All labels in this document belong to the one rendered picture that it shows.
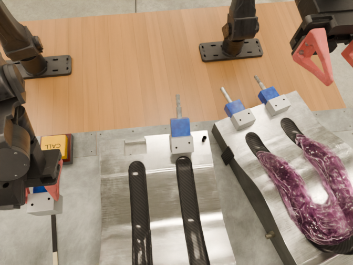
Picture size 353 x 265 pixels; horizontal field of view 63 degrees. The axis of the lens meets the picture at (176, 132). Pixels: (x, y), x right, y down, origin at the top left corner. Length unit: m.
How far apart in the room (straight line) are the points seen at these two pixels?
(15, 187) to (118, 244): 0.26
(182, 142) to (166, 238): 0.21
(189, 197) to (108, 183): 0.18
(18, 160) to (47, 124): 0.44
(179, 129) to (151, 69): 0.31
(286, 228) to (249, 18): 0.54
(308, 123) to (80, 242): 0.65
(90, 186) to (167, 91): 0.35
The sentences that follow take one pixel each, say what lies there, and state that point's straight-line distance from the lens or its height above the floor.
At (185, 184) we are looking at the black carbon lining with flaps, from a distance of 0.67.
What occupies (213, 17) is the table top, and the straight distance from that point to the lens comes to 1.08.
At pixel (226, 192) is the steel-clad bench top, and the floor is 0.80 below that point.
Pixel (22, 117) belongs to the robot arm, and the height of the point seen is 1.13.
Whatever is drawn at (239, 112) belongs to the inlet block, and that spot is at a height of 0.88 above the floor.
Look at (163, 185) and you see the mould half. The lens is 0.66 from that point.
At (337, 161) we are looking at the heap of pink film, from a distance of 0.76.
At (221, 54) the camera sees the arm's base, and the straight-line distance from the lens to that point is 0.96.
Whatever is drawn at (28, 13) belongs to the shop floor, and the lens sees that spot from 2.41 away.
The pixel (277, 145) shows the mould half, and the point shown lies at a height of 0.86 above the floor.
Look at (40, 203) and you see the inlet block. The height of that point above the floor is 0.96.
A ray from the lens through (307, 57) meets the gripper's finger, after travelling 0.51.
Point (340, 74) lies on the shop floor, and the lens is 2.24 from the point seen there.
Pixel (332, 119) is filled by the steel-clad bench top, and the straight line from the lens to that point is 0.96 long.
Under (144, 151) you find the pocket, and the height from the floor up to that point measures 0.86.
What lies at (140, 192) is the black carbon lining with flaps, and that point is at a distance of 0.67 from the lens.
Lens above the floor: 1.53
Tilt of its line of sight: 65 degrees down
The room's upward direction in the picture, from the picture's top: 6 degrees clockwise
